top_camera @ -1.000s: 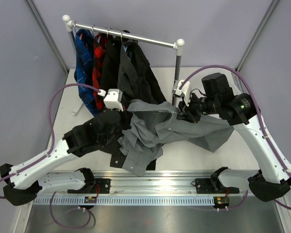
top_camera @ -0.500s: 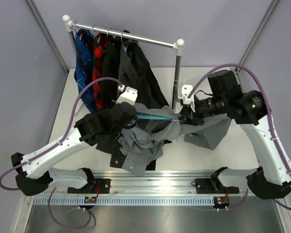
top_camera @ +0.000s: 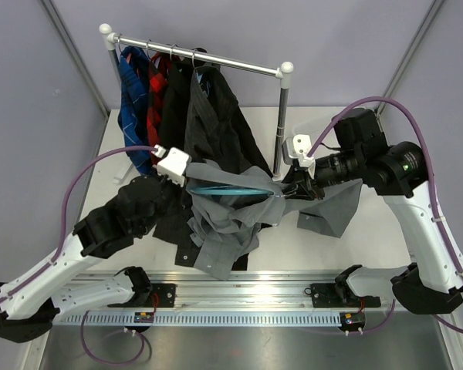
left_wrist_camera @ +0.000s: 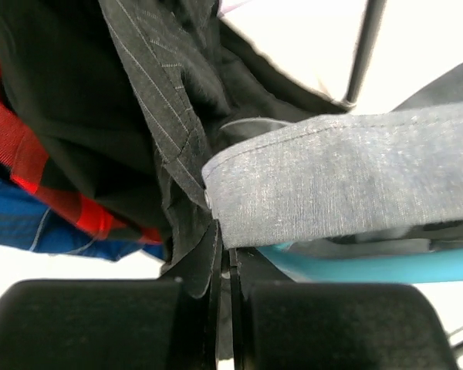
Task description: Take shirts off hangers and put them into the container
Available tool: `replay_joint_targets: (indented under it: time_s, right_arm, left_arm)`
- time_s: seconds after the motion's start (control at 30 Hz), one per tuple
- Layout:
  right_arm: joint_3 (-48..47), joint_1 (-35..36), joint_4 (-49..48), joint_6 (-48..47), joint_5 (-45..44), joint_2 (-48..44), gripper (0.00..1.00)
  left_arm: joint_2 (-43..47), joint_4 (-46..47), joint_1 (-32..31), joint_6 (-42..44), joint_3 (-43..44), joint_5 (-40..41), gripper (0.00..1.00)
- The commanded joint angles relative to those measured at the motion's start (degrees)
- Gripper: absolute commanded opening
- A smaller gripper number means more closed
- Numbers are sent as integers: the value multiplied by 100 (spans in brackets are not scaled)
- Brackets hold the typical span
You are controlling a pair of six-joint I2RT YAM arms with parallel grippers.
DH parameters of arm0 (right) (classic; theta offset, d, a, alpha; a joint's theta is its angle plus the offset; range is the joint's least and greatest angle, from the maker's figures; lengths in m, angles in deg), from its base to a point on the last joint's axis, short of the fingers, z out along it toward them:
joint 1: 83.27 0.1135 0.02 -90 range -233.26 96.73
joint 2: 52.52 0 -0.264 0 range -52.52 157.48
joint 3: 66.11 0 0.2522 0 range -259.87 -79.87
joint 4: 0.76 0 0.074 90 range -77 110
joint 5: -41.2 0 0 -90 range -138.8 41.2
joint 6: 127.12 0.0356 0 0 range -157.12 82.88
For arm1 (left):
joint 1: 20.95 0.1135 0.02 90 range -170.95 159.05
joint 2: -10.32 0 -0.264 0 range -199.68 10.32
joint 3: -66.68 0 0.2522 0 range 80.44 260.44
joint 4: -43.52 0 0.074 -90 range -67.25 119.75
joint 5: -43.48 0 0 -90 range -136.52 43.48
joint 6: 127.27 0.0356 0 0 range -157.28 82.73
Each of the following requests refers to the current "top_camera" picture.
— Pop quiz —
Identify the teal hanger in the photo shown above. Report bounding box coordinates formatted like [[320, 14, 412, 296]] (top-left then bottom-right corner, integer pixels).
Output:
[[186, 184, 285, 197]]

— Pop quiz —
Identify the grey shirt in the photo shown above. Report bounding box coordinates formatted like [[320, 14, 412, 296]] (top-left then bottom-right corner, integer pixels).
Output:
[[186, 161, 362, 280]]

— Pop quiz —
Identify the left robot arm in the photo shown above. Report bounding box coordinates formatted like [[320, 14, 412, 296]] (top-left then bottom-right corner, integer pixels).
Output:
[[0, 177, 177, 343]]

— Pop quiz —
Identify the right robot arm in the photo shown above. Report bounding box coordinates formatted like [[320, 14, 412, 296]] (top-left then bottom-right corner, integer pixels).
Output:
[[282, 108, 463, 315]]

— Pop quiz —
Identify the dark pinstripe hanging shirt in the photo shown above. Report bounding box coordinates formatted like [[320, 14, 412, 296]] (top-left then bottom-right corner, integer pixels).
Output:
[[184, 65, 272, 176]]

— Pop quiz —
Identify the black hanging shirt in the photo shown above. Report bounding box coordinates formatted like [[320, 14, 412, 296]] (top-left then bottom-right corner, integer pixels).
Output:
[[158, 55, 194, 150]]

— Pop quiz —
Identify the red plaid shirt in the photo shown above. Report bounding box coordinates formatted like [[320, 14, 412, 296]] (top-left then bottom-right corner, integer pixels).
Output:
[[147, 52, 171, 147]]

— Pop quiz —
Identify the blue shirt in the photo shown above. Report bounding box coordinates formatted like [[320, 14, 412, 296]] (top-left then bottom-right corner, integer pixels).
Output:
[[117, 46, 155, 177]]

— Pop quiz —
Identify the white plastic basket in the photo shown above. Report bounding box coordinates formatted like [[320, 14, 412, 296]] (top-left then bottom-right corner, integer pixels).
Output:
[[291, 116, 340, 156]]

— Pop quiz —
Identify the metal clothes rack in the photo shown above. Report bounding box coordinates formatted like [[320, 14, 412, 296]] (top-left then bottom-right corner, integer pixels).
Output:
[[99, 23, 294, 178]]

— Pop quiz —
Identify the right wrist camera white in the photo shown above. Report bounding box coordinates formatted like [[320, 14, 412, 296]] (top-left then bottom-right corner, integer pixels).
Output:
[[282, 134, 316, 179]]

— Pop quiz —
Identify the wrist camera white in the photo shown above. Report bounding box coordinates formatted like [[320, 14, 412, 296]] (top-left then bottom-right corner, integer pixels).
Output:
[[154, 145, 191, 187], [282, 134, 316, 179]]

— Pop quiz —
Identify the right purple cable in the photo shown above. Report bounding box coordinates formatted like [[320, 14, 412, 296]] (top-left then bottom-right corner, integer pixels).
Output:
[[306, 96, 463, 333]]

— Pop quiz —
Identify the purple cable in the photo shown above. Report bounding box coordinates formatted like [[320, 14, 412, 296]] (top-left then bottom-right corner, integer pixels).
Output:
[[306, 96, 463, 333], [0, 144, 163, 335]]

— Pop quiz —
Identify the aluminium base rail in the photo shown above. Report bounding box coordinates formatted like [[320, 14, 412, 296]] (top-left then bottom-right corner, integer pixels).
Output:
[[57, 271, 410, 309]]

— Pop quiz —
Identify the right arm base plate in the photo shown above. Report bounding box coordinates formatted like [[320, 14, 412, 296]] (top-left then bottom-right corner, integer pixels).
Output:
[[303, 283, 381, 308]]

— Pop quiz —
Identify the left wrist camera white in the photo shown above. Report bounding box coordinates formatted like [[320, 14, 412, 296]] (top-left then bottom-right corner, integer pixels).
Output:
[[154, 145, 191, 187]]

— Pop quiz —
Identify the slotted cable duct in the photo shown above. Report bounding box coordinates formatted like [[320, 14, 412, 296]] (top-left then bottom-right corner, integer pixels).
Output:
[[59, 311, 341, 328]]

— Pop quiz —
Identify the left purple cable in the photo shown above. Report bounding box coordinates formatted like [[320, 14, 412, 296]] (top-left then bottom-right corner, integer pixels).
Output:
[[0, 144, 163, 335]]

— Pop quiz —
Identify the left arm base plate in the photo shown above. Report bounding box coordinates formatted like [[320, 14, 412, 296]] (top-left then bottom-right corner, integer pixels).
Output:
[[109, 283, 177, 308]]

